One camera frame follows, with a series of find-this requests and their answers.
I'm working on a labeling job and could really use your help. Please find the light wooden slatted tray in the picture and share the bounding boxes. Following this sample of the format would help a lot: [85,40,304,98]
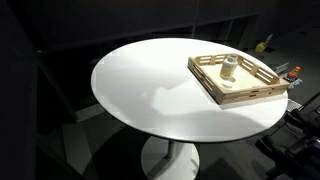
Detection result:
[187,53,290,106]

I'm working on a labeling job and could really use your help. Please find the white round table pedestal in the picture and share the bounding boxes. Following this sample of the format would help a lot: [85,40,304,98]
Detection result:
[140,135,200,180]

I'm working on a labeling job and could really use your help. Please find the perforated metal board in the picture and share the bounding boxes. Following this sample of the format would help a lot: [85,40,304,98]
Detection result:
[286,98,303,113]

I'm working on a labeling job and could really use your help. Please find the blue toy block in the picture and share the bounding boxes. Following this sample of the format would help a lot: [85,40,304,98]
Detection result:
[287,78,304,91]

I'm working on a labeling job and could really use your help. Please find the white round bottle lid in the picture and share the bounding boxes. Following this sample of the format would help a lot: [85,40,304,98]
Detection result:
[221,79,234,89]

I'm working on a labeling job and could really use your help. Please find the yellow box with white card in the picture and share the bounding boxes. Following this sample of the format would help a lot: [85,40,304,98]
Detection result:
[254,33,274,54]

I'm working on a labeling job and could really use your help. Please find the grey metal bracket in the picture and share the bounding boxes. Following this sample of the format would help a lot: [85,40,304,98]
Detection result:
[274,61,290,75]

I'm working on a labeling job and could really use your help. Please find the orange toy figure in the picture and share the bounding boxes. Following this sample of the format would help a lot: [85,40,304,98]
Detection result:
[286,65,302,81]

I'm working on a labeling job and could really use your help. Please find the white bottle with yellow label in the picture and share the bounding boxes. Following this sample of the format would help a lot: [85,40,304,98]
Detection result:
[219,54,239,80]

